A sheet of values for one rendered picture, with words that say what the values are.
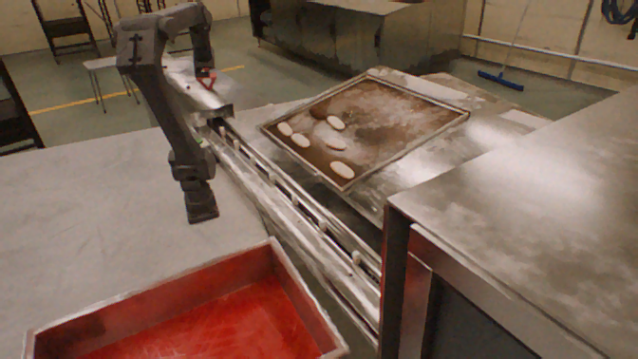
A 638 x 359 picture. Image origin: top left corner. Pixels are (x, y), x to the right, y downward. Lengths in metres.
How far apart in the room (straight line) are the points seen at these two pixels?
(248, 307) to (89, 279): 0.41
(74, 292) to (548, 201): 0.97
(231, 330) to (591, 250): 0.68
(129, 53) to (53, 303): 0.57
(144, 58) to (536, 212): 0.74
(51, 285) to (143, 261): 0.20
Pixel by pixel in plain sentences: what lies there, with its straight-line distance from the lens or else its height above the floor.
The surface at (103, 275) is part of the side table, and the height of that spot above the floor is 0.82.
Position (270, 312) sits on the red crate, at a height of 0.82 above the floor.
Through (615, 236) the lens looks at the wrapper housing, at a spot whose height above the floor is 1.30.
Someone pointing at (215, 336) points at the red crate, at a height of 0.82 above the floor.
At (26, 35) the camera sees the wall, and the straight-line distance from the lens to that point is 8.10.
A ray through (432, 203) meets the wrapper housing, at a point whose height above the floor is 1.30.
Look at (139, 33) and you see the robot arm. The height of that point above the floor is 1.33.
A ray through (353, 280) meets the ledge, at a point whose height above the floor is 0.86.
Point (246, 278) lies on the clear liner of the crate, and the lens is 0.90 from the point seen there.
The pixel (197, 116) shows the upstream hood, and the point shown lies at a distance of 1.59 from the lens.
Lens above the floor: 1.49
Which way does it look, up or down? 33 degrees down
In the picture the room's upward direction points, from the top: 4 degrees counter-clockwise
